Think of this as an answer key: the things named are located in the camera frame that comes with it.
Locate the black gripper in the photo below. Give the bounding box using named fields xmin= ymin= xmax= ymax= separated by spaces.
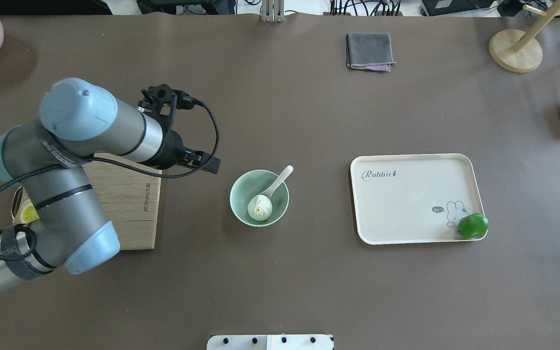
xmin=138 ymin=85 xmax=221 ymax=175

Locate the white ceramic spoon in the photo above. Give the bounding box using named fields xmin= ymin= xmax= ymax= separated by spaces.
xmin=260 ymin=165 xmax=294 ymax=199

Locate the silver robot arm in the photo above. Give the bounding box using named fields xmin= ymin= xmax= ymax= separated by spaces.
xmin=0 ymin=77 xmax=220 ymax=294

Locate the light green ceramic bowl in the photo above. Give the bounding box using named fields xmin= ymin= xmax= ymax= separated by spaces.
xmin=229 ymin=169 xmax=290 ymax=228

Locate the bamboo cutting board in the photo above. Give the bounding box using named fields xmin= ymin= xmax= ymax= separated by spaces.
xmin=13 ymin=154 xmax=162 ymax=250

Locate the wooden mug tree stand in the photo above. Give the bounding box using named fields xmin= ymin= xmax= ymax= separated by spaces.
xmin=488 ymin=0 xmax=560 ymax=73

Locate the green lime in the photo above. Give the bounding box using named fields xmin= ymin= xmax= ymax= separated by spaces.
xmin=457 ymin=212 xmax=489 ymax=239

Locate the lemon slice stack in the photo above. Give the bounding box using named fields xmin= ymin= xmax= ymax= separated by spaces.
xmin=19 ymin=204 xmax=39 ymax=224

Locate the cream rectangular tray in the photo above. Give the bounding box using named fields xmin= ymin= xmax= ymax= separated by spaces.
xmin=350 ymin=153 xmax=484 ymax=245

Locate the grey folded cloth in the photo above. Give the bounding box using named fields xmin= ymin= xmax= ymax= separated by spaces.
xmin=345 ymin=33 xmax=397 ymax=72

